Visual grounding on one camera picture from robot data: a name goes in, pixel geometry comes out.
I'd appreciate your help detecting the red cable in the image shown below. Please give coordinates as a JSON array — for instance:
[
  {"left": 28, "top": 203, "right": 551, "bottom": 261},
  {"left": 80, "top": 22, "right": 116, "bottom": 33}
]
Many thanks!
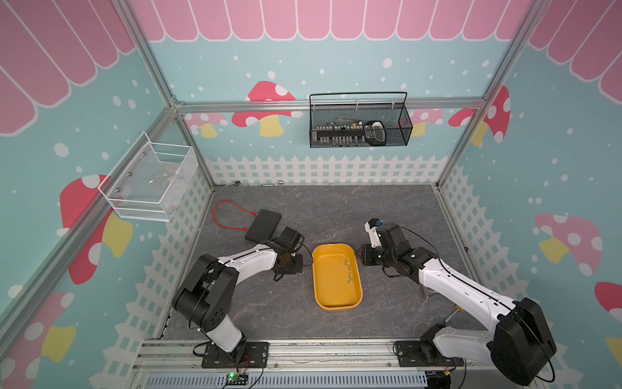
[{"left": 212, "top": 199, "right": 259, "bottom": 232}]

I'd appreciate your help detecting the yellow plastic storage box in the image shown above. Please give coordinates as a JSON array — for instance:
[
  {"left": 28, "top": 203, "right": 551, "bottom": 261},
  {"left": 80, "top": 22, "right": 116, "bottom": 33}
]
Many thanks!
[{"left": 313, "top": 243, "right": 363, "bottom": 311}]

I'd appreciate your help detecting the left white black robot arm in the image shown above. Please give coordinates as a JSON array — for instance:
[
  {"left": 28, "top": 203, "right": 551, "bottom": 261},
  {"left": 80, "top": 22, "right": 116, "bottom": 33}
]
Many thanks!
[{"left": 172, "top": 227, "right": 305, "bottom": 364}]

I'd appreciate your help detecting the black connector strip in basket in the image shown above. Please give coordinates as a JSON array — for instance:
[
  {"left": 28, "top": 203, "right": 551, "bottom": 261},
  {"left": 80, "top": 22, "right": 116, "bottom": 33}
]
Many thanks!
[{"left": 309, "top": 126, "right": 367, "bottom": 147}]

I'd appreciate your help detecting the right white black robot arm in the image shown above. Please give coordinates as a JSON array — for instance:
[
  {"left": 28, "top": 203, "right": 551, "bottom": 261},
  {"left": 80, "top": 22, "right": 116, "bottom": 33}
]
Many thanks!
[{"left": 356, "top": 244, "right": 557, "bottom": 386}]

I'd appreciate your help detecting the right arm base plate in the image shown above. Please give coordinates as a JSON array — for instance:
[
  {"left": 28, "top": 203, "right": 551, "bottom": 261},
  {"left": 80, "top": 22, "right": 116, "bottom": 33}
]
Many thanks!
[{"left": 392, "top": 340, "right": 464, "bottom": 371}]

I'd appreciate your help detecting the white wire basket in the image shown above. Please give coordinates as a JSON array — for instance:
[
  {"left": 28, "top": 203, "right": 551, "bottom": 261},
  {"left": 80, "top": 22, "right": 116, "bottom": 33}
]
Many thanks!
[{"left": 98, "top": 133, "right": 199, "bottom": 222}]

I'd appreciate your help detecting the green lit circuit board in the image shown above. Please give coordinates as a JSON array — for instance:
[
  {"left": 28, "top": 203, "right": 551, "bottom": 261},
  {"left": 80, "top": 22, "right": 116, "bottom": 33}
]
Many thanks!
[{"left": 225, "top": 373, "right": 249, "bottom": 387}]

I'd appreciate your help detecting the black wire mesh basket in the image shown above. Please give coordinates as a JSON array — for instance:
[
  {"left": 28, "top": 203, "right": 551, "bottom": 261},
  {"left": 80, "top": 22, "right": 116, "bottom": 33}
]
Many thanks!
[{"left": 309, "top": 92, "right": 413, "bottom": 148}]

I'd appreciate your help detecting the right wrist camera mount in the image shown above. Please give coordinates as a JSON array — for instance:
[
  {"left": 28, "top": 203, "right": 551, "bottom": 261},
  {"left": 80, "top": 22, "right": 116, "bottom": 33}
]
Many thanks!
[{"left": 364, "top": 218, "right": 408, "bottom": 250}]

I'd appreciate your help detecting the black rectangular box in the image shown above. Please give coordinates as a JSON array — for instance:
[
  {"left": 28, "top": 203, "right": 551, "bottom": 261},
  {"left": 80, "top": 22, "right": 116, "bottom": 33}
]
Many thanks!
[{"left": 245, "top": 209, "right": 282, "bottom": 243}]

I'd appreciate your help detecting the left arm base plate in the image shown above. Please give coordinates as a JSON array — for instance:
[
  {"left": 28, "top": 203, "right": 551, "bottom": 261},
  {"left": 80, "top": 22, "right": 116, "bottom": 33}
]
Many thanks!
[{"left": 201, "top": 341, "right": 270, "bottom": 369}]

